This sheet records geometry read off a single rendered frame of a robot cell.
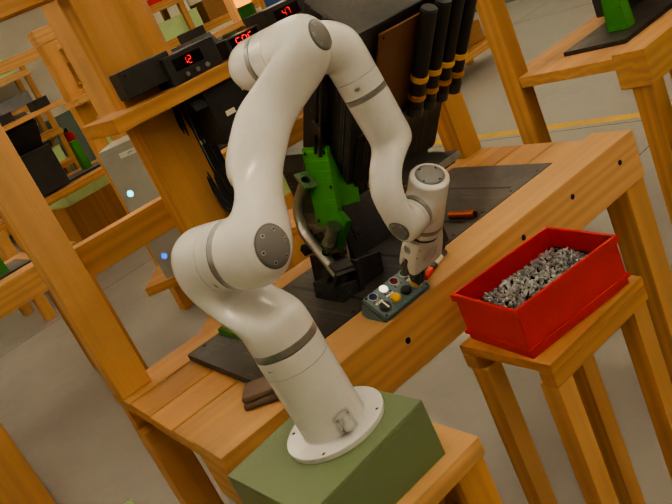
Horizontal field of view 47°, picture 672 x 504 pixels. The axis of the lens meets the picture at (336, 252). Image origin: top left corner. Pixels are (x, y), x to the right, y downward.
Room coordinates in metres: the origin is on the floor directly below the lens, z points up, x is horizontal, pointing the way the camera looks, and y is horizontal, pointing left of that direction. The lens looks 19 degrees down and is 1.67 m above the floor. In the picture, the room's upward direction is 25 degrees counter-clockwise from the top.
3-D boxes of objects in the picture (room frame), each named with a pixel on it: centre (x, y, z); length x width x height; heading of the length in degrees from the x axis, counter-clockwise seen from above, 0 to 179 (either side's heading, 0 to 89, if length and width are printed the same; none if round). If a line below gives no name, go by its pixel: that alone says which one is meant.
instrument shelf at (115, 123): (2.26, 0.03, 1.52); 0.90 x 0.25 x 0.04; 120
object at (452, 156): (1.98, -0.22, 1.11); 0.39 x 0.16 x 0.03; 30
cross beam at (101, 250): (2.35, 0.08, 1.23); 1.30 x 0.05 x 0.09; 120
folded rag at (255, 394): (1.52, 0.27, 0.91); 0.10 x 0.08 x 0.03; 80
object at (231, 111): (2.16, 0.10, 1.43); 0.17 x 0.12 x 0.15; 120
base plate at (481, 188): (2.03, -0.10, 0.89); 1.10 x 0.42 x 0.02; 120
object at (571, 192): (1.79, -0.24, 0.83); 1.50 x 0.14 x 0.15; 120
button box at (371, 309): (1.68, -0.08, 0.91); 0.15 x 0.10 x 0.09; 120
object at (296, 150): (2.20, -0.13, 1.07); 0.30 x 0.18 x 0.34; 120
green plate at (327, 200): (1.94, -0.07, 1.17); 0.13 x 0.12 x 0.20; 120
